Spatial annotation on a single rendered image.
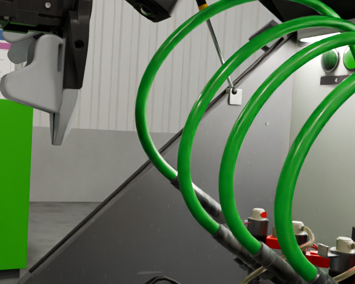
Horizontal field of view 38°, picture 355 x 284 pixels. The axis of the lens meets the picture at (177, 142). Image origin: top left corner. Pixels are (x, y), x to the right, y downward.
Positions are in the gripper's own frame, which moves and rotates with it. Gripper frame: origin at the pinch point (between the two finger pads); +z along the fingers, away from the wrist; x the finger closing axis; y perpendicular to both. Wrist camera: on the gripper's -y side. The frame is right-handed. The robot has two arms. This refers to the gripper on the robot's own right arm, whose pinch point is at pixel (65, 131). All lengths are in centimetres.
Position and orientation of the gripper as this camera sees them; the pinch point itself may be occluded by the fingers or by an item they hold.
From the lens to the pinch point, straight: 45.4
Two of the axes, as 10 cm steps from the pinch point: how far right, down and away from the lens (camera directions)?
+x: 4.2, 0.7, -9.0
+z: -0.6, 10.0, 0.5
